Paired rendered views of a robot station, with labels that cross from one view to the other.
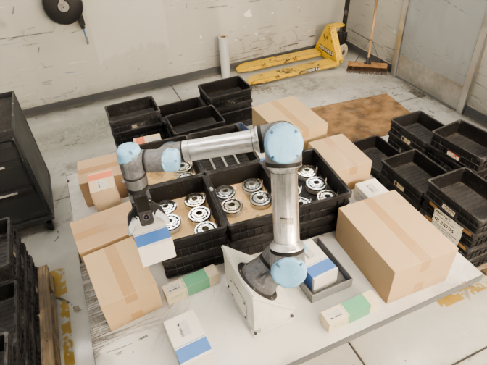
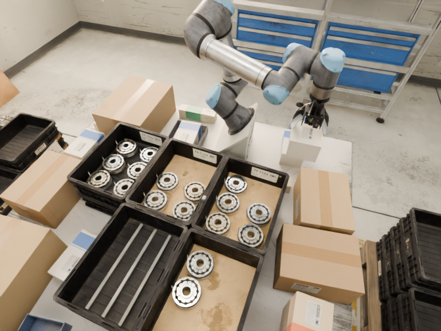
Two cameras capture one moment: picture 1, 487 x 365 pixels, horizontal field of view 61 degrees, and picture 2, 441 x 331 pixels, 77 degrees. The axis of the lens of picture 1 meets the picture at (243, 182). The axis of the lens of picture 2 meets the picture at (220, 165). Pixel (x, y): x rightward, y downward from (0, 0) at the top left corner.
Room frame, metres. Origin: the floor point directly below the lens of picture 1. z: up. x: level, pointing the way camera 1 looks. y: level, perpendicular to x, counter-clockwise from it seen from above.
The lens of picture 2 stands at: (1.95, 0.58, 1.89)
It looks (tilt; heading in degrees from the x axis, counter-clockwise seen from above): 50 degrees down; 217
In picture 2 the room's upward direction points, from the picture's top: 1 degrees clockwise
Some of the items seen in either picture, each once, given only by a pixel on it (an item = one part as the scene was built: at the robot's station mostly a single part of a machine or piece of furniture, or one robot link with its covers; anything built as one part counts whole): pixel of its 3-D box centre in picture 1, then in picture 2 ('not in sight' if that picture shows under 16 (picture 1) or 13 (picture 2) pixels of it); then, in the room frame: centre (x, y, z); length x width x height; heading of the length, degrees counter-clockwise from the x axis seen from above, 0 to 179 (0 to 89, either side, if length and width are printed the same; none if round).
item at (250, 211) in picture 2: (169, 221); (258, 213); (1.38, 0.35, 0.86); 0.10 x 0.10 x 0.01
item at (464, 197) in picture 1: (461, 220); (33, 157); (1.74, -1.29, 0.37); 0.40 x 0.30 x 0.45; 21
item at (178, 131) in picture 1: (198, 143); not in sight; (2.77, 0.34, 0.37); 0.40 x 0.30 x 0.45; 111
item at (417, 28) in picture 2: not in sight; (325, 16); (-0.54, -0.24, 0.91); 1.70 x 0.10 x 0.05; 111
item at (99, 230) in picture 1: (111, 237); (315, 263); (1.38, 0.64, 0.78); 0.30 x 0.22 x 0.16; 117
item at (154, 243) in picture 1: (151, 235); (305, 134); (1.07, 0.35, 1.09); 0.20 x 0.12 x 0.09; 21
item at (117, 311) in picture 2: (223, 156); (130, 266); (1.86, 0.10, 0.87); 0.40 x 0.30 x 0.11; 16
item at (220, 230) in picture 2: (194, 199); (218, 222); (1.52, 0.24, 0.86); 0.10 x 0.10 x 0.01
